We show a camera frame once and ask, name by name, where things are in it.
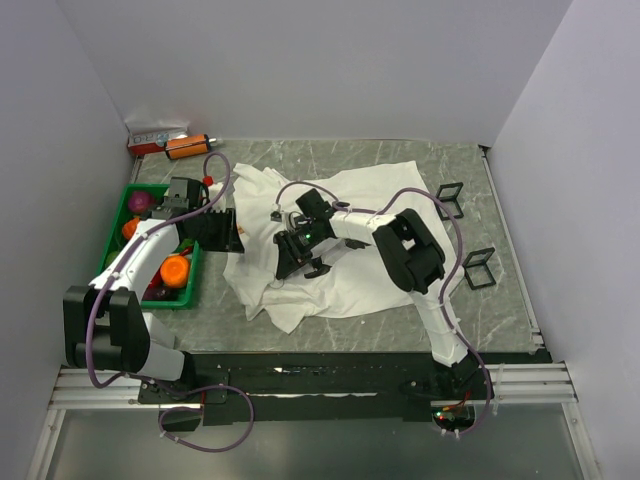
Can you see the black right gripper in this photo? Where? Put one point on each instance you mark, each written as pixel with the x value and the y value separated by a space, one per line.
pixel 290 255

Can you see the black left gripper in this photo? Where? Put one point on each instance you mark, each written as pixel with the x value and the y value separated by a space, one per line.
pixel 228 239

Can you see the white garment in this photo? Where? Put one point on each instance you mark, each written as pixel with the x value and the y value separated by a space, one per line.
pixel 357 283

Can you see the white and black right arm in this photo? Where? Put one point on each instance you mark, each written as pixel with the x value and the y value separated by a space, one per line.
pixel 413 259

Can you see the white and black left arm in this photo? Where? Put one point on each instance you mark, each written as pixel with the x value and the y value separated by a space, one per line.
pixel 105 327

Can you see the green plastic tray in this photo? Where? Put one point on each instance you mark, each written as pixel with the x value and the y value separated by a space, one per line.
pixel 116 241

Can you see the purple toy onion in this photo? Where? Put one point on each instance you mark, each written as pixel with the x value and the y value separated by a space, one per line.
pixel 139 201

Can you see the purple toy eggplant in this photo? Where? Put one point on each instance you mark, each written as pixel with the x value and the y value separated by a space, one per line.
pixel 159 294

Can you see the orange cylindrical tool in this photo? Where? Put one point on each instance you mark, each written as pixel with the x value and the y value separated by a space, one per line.
pixel 189 146

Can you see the red white carton box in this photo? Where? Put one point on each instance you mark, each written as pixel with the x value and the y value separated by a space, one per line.
pixel 144 143

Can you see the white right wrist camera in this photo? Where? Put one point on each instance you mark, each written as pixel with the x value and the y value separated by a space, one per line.
pixel 290 220

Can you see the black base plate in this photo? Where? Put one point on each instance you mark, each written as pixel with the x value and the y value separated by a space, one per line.
pixel 267 386

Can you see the black frame stand far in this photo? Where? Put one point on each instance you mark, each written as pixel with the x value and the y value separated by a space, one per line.
pixel 448 194

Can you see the black frame stand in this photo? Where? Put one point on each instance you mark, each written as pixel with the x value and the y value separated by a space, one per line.
pixel 477 263
pixel 448 194

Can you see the black frame stand near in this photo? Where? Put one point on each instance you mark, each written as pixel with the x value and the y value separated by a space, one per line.
pixel 477 263

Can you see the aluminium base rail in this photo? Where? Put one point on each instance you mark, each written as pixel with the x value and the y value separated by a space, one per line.
pixel 513 384

